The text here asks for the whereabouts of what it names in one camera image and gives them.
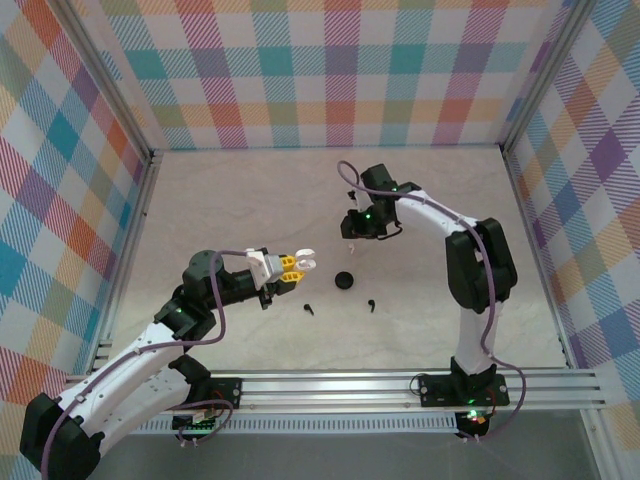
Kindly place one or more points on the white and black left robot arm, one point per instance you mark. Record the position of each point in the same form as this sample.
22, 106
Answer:
125, 360

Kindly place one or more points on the aluminium mounting rail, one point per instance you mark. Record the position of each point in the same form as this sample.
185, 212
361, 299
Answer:
325, 390

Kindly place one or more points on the short aluminium corner post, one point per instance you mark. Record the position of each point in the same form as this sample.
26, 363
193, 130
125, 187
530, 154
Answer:
597, 450

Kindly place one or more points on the white earbud charging case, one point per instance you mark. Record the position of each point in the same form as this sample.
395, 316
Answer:
305, 260

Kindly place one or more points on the aluminium frame post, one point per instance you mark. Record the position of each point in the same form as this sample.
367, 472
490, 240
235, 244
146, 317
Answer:
110, 75
544, 75

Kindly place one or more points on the black round charging case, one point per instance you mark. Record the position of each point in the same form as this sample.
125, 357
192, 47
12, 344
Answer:
344, 280

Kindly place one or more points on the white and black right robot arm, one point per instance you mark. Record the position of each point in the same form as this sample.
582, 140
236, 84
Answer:
472, 340

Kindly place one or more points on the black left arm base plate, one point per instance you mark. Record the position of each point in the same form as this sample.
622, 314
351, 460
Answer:
227, 392

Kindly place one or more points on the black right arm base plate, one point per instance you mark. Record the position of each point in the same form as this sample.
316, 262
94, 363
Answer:
435, 392

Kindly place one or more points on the aluminium table edge rail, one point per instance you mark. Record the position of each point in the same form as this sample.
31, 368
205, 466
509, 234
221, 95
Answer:
129, 250
539, 250

